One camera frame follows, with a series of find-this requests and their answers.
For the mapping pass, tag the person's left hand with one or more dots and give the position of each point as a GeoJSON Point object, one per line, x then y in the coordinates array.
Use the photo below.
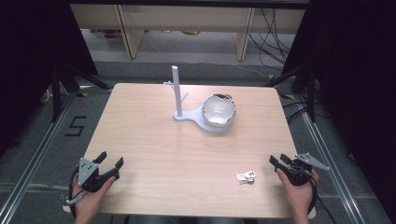
{"type": "Point", "coordinates": [88, 203]}

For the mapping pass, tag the aluminium floor rail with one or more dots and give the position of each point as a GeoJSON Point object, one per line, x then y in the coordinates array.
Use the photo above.
{"type": "Point", "coordinates": [34, 158]}
{"type": "Point", "coordinates": [330, 161]}

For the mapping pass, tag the person's right hand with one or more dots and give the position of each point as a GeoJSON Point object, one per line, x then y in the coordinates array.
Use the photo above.
{"type": "Point", "coordinates": [300, 199]}

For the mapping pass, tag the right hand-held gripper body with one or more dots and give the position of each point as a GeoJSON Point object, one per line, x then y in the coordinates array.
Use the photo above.
{"type": "Point", "coordinates": [299, 174]}

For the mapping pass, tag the dark curtain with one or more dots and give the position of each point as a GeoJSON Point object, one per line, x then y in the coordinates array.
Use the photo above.
{"type": "Point", "coordinates": [31, 62]}
{"type": "Point", "coordinates": [358, 77]}

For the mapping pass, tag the light wooden bench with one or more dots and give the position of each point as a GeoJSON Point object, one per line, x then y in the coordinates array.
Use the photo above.
{"type": "Point", "coordinates": [186, 17]}

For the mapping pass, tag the white stand with pole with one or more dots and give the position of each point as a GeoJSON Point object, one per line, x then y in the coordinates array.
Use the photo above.
{"type": "Point", "coordinates": [176, 93]}

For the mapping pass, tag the black metal stand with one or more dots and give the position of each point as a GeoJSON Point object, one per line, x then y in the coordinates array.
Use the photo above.
{"type": "Point", "coordinates": [311, 93]}
{"type": "Point", "coordinates": [56, 93]}

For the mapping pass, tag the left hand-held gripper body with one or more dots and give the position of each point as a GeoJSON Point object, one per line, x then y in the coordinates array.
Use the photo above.
{"type": "Point", "coordinates": [88, 175]}

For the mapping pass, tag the small white clip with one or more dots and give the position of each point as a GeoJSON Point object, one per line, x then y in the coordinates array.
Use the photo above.
{"type": "Point", "coordinates": [246, 177]}

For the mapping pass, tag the silver jagged-rim bowl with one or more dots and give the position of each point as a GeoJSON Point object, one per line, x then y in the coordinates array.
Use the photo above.
{"type": "Point", "coordinates": [219, 110]}

